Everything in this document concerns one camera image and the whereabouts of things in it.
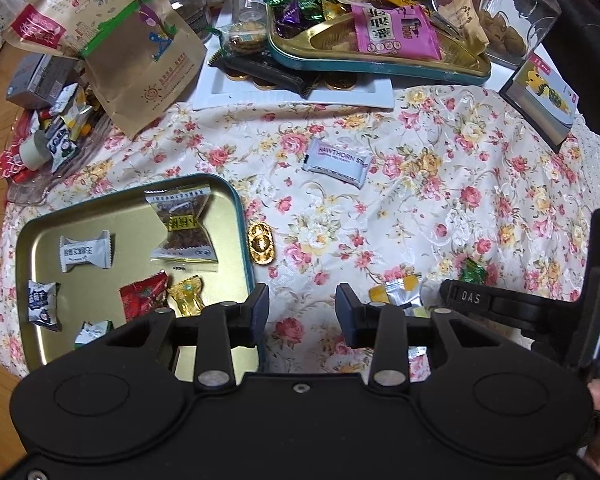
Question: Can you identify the white printed candy packet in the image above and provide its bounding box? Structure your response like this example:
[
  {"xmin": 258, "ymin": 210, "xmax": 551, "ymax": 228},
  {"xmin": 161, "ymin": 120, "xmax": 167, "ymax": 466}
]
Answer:
[{"xmin": 58, "ymin": 229, "xmax": 115, "ymax": 274}]

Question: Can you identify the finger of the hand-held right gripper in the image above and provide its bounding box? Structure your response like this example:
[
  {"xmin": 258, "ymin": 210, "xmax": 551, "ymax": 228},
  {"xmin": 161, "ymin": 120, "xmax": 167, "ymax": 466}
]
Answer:
[{"xmin": 439, "ymin": 279, "xmax": 581, "ymax": 333}]

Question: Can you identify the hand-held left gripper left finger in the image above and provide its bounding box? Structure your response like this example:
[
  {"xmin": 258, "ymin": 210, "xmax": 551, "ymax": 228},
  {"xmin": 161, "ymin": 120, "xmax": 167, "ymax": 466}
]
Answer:
[{"xmin": 100, "ymin": 283, "xmax": 271, "ymax": 392}]

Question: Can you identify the small picture box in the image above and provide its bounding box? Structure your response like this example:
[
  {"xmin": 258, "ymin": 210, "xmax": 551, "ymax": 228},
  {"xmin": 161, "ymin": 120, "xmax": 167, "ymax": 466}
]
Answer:
[{"xmin": 498, "ymin": 51, "xmax": 582, "ymax": 154}]

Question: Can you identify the row of gold foil coins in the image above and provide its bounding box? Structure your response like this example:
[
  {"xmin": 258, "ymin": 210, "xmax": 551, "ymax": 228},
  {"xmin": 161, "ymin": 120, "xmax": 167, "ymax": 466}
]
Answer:
[{"xmin": 229, "ymin": 71, "xmax": 357, "ymax": 93}]

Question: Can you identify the white rectangular plate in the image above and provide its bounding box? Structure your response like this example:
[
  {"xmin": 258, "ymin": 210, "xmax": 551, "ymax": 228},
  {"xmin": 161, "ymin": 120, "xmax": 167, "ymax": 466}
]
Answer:
[{"xmin": 192, "ymin": 49, "xmax": 397, "ymax": 112}]

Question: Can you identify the small kraft paper packet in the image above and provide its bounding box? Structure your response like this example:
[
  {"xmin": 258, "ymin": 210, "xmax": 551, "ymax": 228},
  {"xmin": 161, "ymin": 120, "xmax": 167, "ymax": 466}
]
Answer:
[{"xmin": 436, "ymin": 0, "xmax": 492, "ymax": 57}]

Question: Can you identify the yellow and silver packet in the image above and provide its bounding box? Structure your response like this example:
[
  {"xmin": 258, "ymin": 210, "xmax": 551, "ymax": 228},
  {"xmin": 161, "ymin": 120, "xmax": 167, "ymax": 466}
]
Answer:
[{"xmin": 369, "ymin": 275, "xmax": 424, "ymax": 312}]

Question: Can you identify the large kraft paper snack bag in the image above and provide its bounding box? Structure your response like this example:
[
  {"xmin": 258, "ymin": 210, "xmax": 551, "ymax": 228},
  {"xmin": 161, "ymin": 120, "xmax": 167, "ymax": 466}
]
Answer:
[{"xmin": 1, "ymin": 0, "xmax": 207, "ymax": 139}]

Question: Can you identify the grey cardboard box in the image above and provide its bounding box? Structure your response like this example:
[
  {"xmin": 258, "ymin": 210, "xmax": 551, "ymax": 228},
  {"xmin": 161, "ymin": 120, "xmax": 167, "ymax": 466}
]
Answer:
[{"xmin": 6, "ymin": 52, "xmax": 82, "ymax": 109}]

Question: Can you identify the floral tablecloth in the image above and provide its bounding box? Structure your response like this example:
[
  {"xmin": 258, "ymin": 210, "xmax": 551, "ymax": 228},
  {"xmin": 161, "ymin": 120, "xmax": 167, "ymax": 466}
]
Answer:
[{"xmin": 0, "ymin": 82, "xmax": 600, "ymax": 378}]

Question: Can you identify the pile of small snack packets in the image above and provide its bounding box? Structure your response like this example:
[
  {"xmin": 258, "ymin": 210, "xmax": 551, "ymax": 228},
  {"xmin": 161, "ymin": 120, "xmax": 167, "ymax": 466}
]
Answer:
[{"xmin": 30, "ymin": 81, "xmax": 102, "ymax": 142}]

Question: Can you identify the green wrapper candy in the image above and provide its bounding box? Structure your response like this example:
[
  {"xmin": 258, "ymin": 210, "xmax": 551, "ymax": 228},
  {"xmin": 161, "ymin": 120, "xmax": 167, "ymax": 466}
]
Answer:
[{"xmin": 457, "ymin": 257, "xmax": 489, "ymax": 286}]

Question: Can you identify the pink snack packet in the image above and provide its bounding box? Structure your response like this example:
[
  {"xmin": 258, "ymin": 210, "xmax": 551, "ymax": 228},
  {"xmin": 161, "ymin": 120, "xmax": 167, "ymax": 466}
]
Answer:
[{"xmin": 349, "ymin": 1, "xmax": 444, "ymax": 62}]

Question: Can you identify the large clear plastic cookie jar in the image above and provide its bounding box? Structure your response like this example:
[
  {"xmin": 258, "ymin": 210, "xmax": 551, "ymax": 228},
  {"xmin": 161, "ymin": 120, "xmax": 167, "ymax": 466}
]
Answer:
[{"xmin": 479, "ymin": 0, "xmax": 564, "ymax": 69}]

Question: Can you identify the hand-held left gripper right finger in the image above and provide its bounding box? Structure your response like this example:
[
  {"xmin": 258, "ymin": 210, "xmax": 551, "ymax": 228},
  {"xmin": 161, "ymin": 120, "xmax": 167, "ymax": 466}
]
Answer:
[{"xmin": 335, "ymin": 283, "xmax": 511, "ymax": 391}]

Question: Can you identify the white rectangular snack packet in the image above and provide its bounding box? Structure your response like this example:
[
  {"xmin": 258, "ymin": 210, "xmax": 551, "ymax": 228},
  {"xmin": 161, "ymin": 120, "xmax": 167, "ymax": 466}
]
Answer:
[{"xmin": 301, "ymin": 137, "xmax": 371, "ymax": 189}]

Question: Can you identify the red patterned packet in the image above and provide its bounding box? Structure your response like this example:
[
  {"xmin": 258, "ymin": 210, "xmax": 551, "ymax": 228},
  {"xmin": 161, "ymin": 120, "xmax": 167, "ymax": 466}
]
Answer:
[{"xmin": 0, "ymin": 141, "xmax": 32, "ymax": 179}]

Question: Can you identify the gold ingot candy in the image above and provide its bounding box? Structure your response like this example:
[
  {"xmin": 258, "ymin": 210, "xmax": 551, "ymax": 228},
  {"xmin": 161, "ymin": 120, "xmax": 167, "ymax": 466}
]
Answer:
[{"xmin": 247, "ymin": 220, "xmax": 276, "ymax": 266}]

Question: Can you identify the red candy packet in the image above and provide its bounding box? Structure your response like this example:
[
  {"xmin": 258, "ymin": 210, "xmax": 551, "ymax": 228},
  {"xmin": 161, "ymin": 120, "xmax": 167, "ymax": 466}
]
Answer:
[{"xmin": 118, "ymin": 270, "xmax": 170, "ymax": 324}]

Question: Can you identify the green-rimmed gold tin tray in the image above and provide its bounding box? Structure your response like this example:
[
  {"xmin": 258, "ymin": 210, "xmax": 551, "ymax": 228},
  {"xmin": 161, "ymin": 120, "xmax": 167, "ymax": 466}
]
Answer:
[{"xmin": 15, "ymin": 173, "xmax": 257, "ymax": 377}]

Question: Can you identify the blue and white candy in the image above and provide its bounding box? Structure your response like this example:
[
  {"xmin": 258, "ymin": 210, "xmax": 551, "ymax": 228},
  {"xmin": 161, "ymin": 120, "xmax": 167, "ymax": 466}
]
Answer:
[{"xmin": 27, "ymin": 280, "xmax": 62, "ymax": 332}]

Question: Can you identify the clear glass plate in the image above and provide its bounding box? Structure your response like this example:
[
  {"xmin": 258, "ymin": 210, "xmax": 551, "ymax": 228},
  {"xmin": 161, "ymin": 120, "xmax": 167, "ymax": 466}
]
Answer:
[{"xmin": 1, "ymin": 110, "xmax": 108, "ymax": 207}]

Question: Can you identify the gold wrapper candy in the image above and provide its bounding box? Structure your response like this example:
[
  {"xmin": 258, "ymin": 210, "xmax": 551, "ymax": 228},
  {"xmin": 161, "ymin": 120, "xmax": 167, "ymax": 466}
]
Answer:
[{"xmin": 167, "ymin": 275, "xmax": 206, "ymax": 319}]

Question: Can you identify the pile of wrapped candies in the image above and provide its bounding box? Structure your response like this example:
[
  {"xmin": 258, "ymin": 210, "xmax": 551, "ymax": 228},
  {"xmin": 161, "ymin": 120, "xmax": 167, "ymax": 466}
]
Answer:
[{"xmin": 269, "ymin": 0, "xmax": 352, "ymax": 42}]

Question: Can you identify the gold tin box with candy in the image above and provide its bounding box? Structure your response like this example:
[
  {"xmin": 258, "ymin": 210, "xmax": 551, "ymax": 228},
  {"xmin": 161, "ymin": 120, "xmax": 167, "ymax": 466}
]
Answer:
[{"xmin": 261, "ymin": 0, "xmax": 494, "ymax": 87}]

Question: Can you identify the blue and white milk packet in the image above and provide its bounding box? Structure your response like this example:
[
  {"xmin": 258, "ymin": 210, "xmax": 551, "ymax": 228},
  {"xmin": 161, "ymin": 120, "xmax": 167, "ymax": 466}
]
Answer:
[{"xmin": 46, "ymin": 119, "xmax": 79, "ymax": 174}]

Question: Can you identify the clear packet of brown snack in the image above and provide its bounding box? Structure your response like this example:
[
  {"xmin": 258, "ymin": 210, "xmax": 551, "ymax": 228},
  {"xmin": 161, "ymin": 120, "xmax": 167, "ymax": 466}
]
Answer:
[{"xmin": 144, "ymin": 185, "xmax": 222, "ymax": 274}]

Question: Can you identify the black snack bar packet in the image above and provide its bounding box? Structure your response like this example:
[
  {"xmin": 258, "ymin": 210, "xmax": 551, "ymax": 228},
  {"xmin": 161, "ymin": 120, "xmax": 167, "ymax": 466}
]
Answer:
[{"xmin": 221, "ymin": 51, "xmax": 322, "ymax": 99}]

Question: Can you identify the white lace cloth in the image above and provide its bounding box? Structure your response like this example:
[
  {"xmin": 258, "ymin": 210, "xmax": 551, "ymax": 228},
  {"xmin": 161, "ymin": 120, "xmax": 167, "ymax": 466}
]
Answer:
[{"xmin": 574, "ymin": 114, "xmax": 600, "ymax": 178}]

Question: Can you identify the green and white candy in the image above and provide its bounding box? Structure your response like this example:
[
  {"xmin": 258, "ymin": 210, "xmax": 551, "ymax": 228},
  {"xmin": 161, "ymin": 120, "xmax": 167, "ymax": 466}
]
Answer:
[{"xmin": 73, "ymin": 319, "xmax": 114, "ymax": 351}]

